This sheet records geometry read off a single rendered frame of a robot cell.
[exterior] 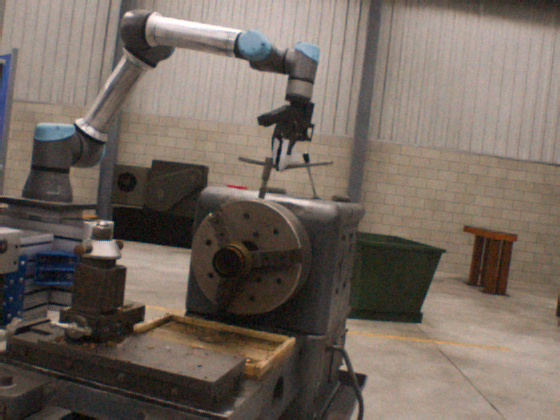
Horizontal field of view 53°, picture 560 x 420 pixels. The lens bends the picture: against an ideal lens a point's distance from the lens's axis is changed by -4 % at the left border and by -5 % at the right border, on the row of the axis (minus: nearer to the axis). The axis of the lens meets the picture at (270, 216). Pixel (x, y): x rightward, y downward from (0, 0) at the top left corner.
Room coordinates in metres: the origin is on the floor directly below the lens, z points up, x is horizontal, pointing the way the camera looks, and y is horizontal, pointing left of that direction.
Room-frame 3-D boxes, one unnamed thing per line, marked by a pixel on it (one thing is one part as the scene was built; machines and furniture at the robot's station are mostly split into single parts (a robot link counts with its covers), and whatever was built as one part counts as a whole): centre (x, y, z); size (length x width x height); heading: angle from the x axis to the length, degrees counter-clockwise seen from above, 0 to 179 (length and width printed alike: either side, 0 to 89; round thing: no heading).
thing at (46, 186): (1.71, 0.67, 1.21); 0.15 x 0.15 x 0.10
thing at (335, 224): (2.02, -0.05, 1.06); 0.59 x 0.48 x 0.39; 164
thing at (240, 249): (1.48, 0.08, 1.08); 0.09 x 0.09 x 0.09; 74
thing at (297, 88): (1.65, -0.03, 1.55); 0.08 x 0.08 x 0.05
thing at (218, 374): (1.01, 0.24, 0.95); 0.43 x 0.17 x 0.05; 74
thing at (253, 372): (1.38, 0.11, 0.89); 0.36 x 0.30 x 0.04; 74
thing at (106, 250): (1.03, 0.30, 1.13); 0.08 x 0.08 x 0.03
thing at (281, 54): (1.66, 0.06, 1.64); 0.11 x 0.11 x 0.08; 74
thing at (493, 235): (9.83, -3.74, 0.50); 1.61 x 0.44 x 1.00; 179
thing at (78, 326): (1.06, 0.29, 0.99); 0.20 x 0.10 x 0.05; 164
